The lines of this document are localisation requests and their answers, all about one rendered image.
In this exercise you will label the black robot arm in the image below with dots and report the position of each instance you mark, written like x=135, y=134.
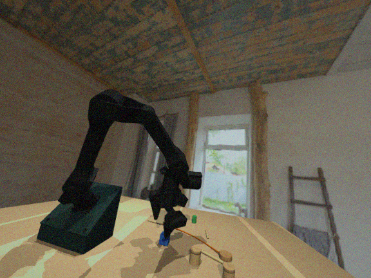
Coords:
x=104, y=109

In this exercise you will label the blue block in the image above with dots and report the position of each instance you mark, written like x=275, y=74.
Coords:
x=163, y=241

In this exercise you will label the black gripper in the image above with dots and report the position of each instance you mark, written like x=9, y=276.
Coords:
x=165, y=199

